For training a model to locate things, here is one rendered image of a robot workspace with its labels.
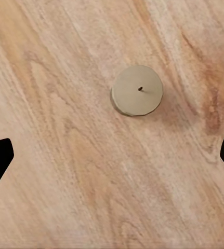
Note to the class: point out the pillar candle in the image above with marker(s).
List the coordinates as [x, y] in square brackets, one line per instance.
[136, 91]

